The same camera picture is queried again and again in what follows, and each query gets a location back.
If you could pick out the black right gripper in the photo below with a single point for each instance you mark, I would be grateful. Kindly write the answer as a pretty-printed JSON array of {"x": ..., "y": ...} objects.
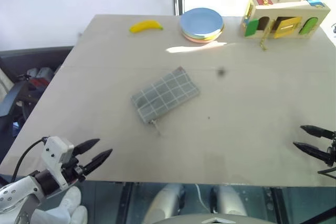
[{"x": 333, "y": 153}]

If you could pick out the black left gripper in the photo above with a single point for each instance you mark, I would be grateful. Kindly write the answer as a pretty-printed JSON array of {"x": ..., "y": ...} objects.
[{"x": 74, "y": 171}]

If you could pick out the grey checked pouch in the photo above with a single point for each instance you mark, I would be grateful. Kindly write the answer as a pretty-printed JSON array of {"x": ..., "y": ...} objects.
[{"x": 165, "y": 94}]

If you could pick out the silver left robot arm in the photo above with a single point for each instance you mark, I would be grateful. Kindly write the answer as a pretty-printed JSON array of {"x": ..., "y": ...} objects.
[{"x": 15, "y": 195}]

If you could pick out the silver left robot leg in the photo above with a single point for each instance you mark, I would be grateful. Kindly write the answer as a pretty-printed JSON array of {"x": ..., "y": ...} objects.
[{"x": 165, "y": 200}]

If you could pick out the silver robot leg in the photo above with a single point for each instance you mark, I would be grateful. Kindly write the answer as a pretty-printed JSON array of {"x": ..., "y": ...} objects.
[
  {"x": 228, "y": 200},
  {"x": 165, "y": 200}
]

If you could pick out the white and red clutter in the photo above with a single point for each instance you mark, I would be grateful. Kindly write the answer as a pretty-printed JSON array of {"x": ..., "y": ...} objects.
[{"x": 39, "y": 73}]

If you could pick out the silver right robot leg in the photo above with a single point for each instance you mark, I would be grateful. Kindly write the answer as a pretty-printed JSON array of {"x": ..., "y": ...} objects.
[{"x": 228, "y": 200}]

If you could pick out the small dark object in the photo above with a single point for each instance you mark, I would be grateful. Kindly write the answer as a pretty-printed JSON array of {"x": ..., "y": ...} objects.
[{"x": 334, "y": 30}]

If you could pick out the grey robot torso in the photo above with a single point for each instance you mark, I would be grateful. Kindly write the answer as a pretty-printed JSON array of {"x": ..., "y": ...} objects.
[{"x": 210, "y": 220}]

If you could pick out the wooden lock box toy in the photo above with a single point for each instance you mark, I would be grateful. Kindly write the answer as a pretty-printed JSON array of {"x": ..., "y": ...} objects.
[{"x": 286, "y": 11}]

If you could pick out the yellow banana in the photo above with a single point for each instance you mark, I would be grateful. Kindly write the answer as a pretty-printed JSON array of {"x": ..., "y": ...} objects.
[{"x": 145, "y": 26}]

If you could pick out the yellow plate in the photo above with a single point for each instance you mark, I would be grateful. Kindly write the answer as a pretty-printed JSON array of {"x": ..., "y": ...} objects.
[{"x": 219, "y": 35}]

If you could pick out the pink plate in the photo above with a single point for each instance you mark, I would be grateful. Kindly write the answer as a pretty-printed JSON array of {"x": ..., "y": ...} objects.
[{"x": 197, "y": 40}]

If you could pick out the pale green plate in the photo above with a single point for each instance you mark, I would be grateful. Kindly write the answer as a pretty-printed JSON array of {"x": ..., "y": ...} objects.
[{"x": 194, "y": 36}]

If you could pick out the blue plate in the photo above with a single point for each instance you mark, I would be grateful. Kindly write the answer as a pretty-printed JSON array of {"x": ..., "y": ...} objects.
[{"x": 200, "y": 20}]

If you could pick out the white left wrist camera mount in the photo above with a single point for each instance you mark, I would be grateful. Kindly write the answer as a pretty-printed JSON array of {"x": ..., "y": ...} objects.
[{"x": 55, "y": 153}]

